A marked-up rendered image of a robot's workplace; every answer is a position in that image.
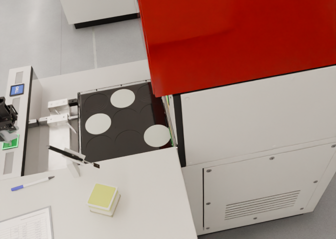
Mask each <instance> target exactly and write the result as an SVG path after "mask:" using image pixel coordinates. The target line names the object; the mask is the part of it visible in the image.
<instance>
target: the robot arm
mask: <svg viewBox="0 0 336 239"><path fill-rule="evenodd" d="M5 102H6V99H5V97H4V96H2V97H0V142H3V143H7V144H8V143H11V142H12V140H13V139H16V138H18V135H17V134H12V133H13V132H15V131H17V130H19V127H18V126H16V125H14V124H15V121H17V118H18V116H17V115H18V113H17V111H16V109H15V108H14V106H13V105H12V104H10V105H6V103H5ZM12 108H13V109H14V110H13V109H12ZM14 111H15V112H14Z"/></svg>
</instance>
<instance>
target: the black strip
mask: <svg viewBox="0 0 336 239"><path fill-rule="evenodd" d="M32 80H33V67H32V66H31V70H30V81H29V91H28V102H27V113H26V123H25V134H24V144H23V155H22V166H21V177H23V176H24V171H25V160H26V149H27V137H28V126H29V114H30V103H31V92H32Z"/></svg>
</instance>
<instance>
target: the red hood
mask: <svg viewBox="0 0 336 239"><path fill-rule="evenodd" d="M134 4H135V9H136V14H137V19H138V24H139V28H140V33H141V38H142V43H143V48H144V53H145V57H146V62H147V67H148V72H149V77H150V82H151V86H152V91H153V94H154V95H155V97H156V98H157V97H163V96H168V95H173V94H179V93H184V92H189V91H195V90H200V89H205V88H211V87H216V86H222V85H227V84H232V83H238V82H243V81H248V80H254V79H259V78H264V77H270V76H275V75H280V74H286V73H291V72H297V71H302V70H307V69H313V68H318V67H323V66H329V65H334V64H336V0H134Z"/></svg>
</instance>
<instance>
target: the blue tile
mask: <svg viewBox="0 0 336 239"><path fill-rule="evenodd" d="M22 92H23V85H19V86H13V87H12V89H11V95H14V94H19V93H22Z"/></svg>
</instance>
